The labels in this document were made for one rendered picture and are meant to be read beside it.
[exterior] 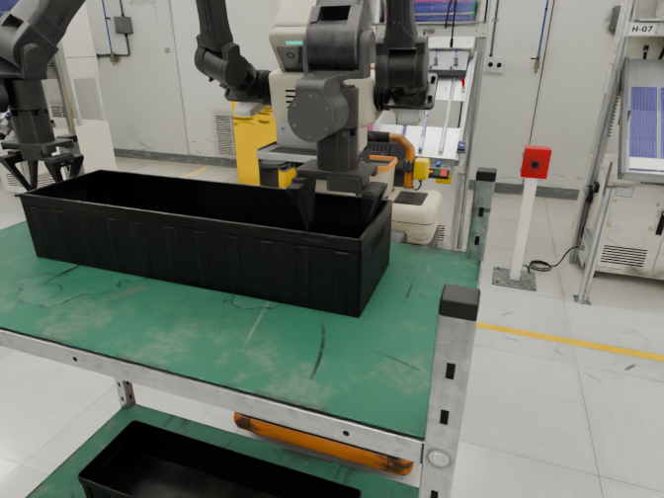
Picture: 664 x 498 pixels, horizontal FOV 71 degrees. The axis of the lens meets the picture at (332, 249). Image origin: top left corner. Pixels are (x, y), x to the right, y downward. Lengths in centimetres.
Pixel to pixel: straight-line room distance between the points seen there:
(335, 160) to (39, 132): 54
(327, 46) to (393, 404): 42
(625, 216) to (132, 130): 509
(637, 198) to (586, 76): 173
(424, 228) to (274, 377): 103
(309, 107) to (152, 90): 530
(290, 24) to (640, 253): 245
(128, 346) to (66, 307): 15
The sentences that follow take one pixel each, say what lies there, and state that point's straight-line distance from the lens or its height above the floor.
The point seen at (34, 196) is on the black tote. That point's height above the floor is 106.
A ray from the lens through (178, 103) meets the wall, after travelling 564.
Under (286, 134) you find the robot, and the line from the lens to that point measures 121.
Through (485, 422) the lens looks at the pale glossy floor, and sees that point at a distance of 192.
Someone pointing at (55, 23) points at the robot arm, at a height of 131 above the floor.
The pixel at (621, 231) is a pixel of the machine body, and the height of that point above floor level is 32.
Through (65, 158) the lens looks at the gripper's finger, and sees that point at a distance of 94.
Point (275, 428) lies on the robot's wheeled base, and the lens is 167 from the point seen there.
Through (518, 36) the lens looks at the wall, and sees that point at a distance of 445.
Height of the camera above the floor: 128
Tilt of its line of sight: 24 degrees down
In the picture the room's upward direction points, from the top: straight up
